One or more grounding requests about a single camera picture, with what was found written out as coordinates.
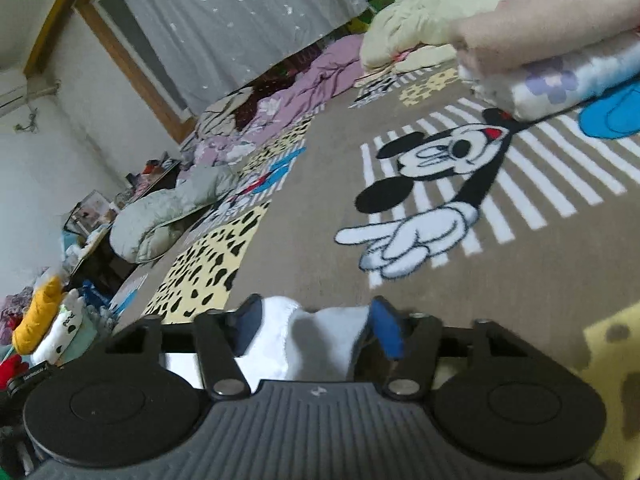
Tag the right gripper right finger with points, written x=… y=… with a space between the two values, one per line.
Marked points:
x=411 y=344

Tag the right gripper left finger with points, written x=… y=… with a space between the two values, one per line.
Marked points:
x=220 y=337

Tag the white grey garment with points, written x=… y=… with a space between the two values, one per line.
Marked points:
x=274 y=338

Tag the pale green puffy jacket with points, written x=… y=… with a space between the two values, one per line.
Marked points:
x=147 y=229

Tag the cartoon patterned brown blanket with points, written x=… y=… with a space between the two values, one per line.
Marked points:
x=442 y=209

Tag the cluttered dark desk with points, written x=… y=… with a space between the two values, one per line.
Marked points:
x=100 y=265

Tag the yellow knit sweater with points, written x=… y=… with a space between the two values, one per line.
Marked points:
x=39 y=316

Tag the beige black striped clothing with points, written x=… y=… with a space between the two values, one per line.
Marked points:
x=218 y=119

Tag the white purple flower garment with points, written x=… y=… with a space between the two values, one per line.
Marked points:
x=543 y=88

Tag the purple crumpled sheet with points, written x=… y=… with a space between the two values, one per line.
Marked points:
x=334 y=71

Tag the cream yellow quilt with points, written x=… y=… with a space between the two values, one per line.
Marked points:
x=440 y=10

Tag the grey sheer curtain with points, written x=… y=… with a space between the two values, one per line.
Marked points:
x=210 y=48

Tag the folded pink sweater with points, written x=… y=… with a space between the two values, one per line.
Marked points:
x=524 y=31

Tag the wooden window frame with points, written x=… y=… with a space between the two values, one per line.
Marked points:
x=75 y=35

